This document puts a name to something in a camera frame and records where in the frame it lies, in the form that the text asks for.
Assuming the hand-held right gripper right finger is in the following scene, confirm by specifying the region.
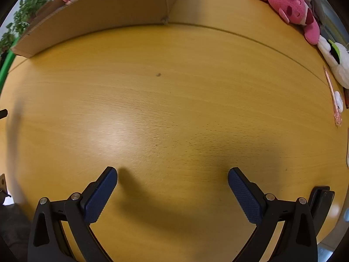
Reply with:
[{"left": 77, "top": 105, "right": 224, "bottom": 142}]
[{"left": 228, "top": 167, "right": 319, "bottom": 262}]

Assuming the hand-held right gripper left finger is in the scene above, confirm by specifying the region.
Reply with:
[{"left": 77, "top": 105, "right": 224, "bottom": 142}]
[{"left": 27, "top": 166, "right": 118, "bottom": 262}]

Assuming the cardboard box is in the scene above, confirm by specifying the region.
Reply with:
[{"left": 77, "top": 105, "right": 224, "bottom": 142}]
[{"left": 10, "top": 0, "right": 190, "bottom": 58}]

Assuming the wooden desktop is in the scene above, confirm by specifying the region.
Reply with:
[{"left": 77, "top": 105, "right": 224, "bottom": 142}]
[{"left": 0, "top": 0, "right": 349, "bottom": 262}]

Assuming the black rectangular object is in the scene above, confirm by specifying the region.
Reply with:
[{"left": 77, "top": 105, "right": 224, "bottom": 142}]
[{"left": 308, "top": 186, "right": 335, "bottom": 235}]

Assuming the pink pen with white charm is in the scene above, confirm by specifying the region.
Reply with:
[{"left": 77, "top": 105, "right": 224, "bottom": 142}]
[{"left": 323, "top": 65, "right": 343, "bottom": 127}]

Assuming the white plush toy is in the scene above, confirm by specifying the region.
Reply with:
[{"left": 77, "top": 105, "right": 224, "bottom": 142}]
[{"left": 317, "top": 35, "right": 349, "bottom": 89}]

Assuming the pink plush toy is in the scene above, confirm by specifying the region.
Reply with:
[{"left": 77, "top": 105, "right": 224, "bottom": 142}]
[{"left": 249, "top": 0, "right": 321, "bottom": 45}]

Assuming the green leafy plant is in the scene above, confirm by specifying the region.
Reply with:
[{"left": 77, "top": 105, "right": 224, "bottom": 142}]
[{"left": 0, "top": 0, "right": 50, "bottom": 55}]

